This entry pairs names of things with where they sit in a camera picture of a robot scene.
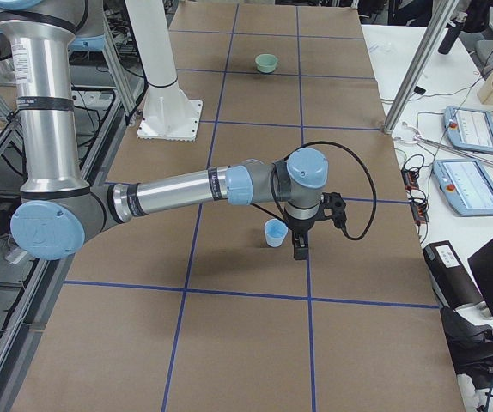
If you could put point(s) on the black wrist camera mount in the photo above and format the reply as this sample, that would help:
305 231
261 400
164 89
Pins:
333 208

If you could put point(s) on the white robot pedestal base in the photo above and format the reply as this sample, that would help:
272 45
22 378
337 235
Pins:
168 114

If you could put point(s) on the near blue teach pendant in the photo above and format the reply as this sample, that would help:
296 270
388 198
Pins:
466 186

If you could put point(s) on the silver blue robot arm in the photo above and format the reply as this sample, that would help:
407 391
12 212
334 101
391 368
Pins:
60 210

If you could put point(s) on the aluminium frame post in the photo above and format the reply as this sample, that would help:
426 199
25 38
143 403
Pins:
424 50

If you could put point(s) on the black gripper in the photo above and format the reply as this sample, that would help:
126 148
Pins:
299 226

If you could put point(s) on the black cardboard box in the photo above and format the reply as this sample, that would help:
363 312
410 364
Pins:
450 275

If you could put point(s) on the far blue teach pendant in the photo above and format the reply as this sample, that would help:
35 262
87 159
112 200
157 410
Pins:
469 129

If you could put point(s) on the mint green bowl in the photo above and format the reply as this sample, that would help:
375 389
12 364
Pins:
266 63

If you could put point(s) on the blue teach pendant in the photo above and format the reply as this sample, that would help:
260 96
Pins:
469 129
466 186

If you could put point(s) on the light blue plastic cup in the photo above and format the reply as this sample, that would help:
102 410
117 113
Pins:
275 232

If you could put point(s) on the black water bottle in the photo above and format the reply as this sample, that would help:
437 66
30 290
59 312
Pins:
454 28

